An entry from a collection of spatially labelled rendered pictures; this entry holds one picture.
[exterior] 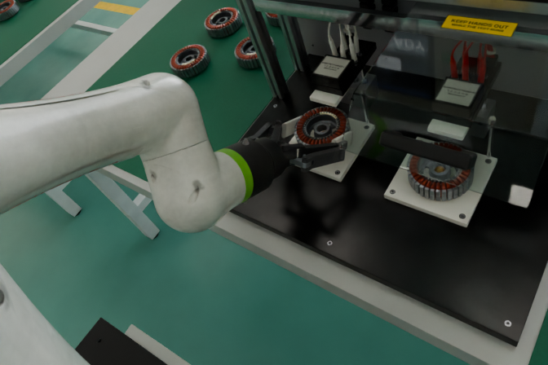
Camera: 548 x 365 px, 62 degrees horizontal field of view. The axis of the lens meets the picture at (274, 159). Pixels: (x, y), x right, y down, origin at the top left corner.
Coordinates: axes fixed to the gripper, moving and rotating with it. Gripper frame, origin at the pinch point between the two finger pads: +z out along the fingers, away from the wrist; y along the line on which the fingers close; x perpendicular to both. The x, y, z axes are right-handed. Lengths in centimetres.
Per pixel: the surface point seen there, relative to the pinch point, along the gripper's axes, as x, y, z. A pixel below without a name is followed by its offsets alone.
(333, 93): 8.0, 1.1, 1.6
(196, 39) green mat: 6, -62, 23
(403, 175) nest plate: -4.1, 17.8, 1.5
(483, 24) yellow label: 25.2, 27.1, -4.5
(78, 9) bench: 7, -134, 27
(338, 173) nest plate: -6.2, 6.3, -2.3
